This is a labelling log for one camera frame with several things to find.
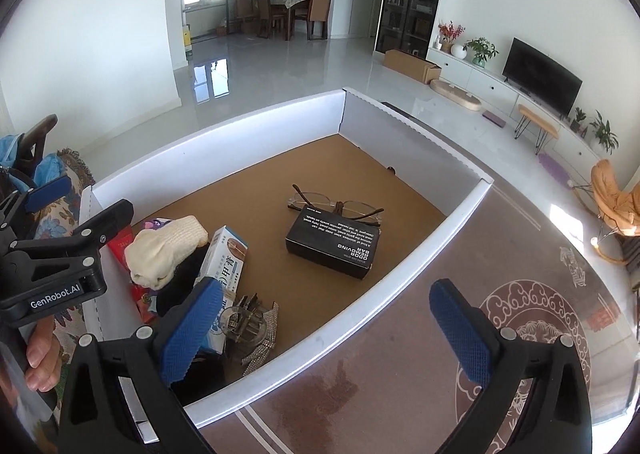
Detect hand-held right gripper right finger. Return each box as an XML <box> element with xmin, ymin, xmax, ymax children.
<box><xmin>429</xmin><ymin>278</ymin><xmax>593</xmax><ymax>454</ymax></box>

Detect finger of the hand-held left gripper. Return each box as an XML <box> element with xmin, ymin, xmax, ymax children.
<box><xmin>0</xmin><ymin>174</ymin><xmax>71</xmax><ymax>247</ymax></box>
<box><xmin>10</xmin><ymin>199</ymin><xmax>135</xmax><ymax>265</ymax></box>

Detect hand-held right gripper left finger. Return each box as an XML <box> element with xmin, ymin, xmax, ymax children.
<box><xmin>59</xmin><ymin>277</ymin><xmax>224</xmax><ymax>454</ymax></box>

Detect red tube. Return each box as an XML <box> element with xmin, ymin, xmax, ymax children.
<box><xmin>107</xmin><ymin>228</ymin><xmax>158</xmax><ymax>325</ymax></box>

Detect black velvet hair bow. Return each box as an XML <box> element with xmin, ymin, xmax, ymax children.
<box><xmin>157</xmin><ymin>246</ymin><xmax>211</xmax><ymax>317</ymax></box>

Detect clear hair claw clip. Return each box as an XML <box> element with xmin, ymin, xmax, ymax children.
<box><xmin>220</xmin><ymin>291</ymin><xmax>271</xmax><ymax>350</ymax></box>

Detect cream knit cloth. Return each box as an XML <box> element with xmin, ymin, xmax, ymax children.
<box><xmin>124</xmin><ymin>215</ymin><xmax>209</xmax><ymax>291</ymax></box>

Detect rhinestone bow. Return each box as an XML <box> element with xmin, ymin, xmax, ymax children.
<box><xmin>242</xmin><ymin>301</ymin><xmax>281</xmax><ymax>377</ymax></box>

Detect white blue ointment box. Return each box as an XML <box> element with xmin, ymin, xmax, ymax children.
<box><xmin>192</xmin><ymin>226</ymin><xmax>250</xmax><ymax>355</ymax></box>

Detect white cardboard box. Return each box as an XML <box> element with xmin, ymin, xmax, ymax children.
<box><xmin>80</xmin><ymin>88</ymin><xmax>495</xmax><ymax>427</ymax></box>

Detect black rectangular box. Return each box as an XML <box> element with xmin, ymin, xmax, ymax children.
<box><xmin>286</xmin><ymin>208</ymin><xmax>383</xmax><ymax>279</ymax></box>

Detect clear frame glasses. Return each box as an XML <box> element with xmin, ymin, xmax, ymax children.
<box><xmin>287</xmin><ymin>184</ymin><xmax>385</xmax><ymax>227</ymax></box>

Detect dark patterned desktop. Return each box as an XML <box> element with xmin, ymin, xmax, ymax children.
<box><xmin>185</xmin><ymin>179</ymin><xmax>640</xmax><ymax>454</ymax></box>

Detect person's left hand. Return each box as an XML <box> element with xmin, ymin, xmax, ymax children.
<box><xmin>24</xmin><ymin>319</ymin><xmax>69</xmax><ymax>392</ymax></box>

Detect blue cloth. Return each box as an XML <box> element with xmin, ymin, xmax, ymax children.
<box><xmin>0</xmin><ymin>134</ymin><xmax>63</xmax><ymax>185</ymax></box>

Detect dark wooden chair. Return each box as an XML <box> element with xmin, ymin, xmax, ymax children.
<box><xmin>20</xmin><ymin>115</ymin><xmax>58</xmax><ymax>159</ymax></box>

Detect purple floor mat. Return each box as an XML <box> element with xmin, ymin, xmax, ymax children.
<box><xmin>537</xmin><ymin>153</ymin><xmax>572</xmax><ymax>185</ymax></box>

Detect orange lounge chair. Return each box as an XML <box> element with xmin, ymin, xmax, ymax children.
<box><xmin>575</xmin><ymin>159</ymin><xmax>640</xmax><ymax>265</ymax></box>

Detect orange bench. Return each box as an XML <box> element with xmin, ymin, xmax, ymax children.
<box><xmin>514</xmin><ymin>104</ymin><xmax>560</xmax><ymax>155</ymax></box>

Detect beige oval floor board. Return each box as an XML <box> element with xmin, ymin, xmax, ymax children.
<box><xmin>430</xmin><ymin>80</ymin><xmax>483</xmax><ymax>110</ymax></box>

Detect large potted plant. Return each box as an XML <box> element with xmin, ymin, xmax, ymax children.
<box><xmin>588</xmin><ymin>110</ymin><xmax>619</xmax><ymax>155</ymax></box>

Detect wooden dining chair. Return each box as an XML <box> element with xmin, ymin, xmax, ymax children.
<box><xmin>306</xmin><ymin>0</ymin><xmax>333</xmax><ymax>41</ymax></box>
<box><xmin>255</xmin><ymin>0</ymin><xmax>273</xmax><ymax>38</ymax></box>
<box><xmin>235</xmin><ymin>0</ymin><xmax>256</xmax><ymax>37</ymax></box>

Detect white television cabinet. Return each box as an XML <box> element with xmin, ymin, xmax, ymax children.
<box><xmin>426</xmin><ymin>46</ymin><xmax>608</xmax><ymax>189</ymax></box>

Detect black television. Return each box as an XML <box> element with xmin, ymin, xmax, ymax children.
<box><xmin>501</xmin><ymin>38</ymin><xmax>584</xmax><ymax>117</ymax></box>

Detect brown cardboard box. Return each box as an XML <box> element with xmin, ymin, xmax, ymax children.
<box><xmin>383</xmin><ymin>48</ymin><xmax>442</xmax><ymax>84</ymax></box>

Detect wooden dining table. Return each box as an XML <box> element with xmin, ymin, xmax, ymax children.
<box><xmin>270</xmin><ymin>0</ymin><xmax>311</xmax><ymax>42</ymax></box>

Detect green leafy potted plant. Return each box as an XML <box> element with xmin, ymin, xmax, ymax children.
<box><xmin>462</xmin><ymin>37</ymin><xmax>500</xmax><ymax>68</ymax></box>

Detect red flowers in vase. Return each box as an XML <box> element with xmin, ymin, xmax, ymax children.
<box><xmin>436</xmin><ymin>20</ymin><xmax>466</xmax><ymax>54</ymax></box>

